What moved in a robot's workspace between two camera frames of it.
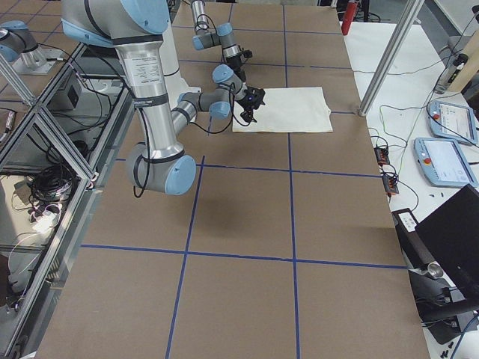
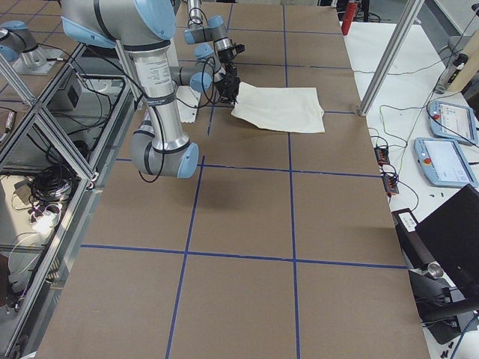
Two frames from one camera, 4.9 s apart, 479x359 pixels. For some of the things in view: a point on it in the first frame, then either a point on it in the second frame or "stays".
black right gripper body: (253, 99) -> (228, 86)
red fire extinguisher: (348, 17) stays
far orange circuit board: (382, 155) stays
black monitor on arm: (450, 235) stays
